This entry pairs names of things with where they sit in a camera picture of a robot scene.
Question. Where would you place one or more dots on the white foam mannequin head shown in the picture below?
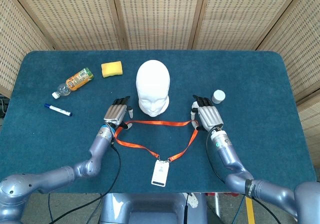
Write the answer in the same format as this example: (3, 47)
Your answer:
(153, 84)

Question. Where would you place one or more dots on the white perforated metal bracket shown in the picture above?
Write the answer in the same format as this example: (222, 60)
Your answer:
(193, 202)

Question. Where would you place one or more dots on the blue-grey robot torso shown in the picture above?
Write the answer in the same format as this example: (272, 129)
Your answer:
(150, 209)

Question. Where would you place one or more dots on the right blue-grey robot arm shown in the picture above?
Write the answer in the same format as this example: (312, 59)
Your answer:
(225, 154)

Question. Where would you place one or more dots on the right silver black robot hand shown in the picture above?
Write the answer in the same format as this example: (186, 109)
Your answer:
(210, 116)

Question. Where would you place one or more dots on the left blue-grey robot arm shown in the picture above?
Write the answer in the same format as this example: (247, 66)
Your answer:
(85, 169)

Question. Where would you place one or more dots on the small white lidded jar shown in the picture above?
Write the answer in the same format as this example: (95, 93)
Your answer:
(218, 96)

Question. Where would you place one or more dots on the yellow and green sponge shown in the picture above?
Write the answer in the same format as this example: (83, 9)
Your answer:
(111, 69)

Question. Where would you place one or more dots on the plastic bottle with orange label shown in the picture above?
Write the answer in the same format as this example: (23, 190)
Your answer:
(77, 80)

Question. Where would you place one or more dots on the white marker with blue cap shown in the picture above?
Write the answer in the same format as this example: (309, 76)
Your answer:
(57, 109)

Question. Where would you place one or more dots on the teal table cloth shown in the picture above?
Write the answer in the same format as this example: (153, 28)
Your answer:
(75, 139)

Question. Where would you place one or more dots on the white ID card holder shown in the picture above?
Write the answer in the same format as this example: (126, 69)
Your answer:
(159, 174)

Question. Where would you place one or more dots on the woven rattan folding screen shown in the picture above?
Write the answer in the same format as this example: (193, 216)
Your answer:
(160, 16)

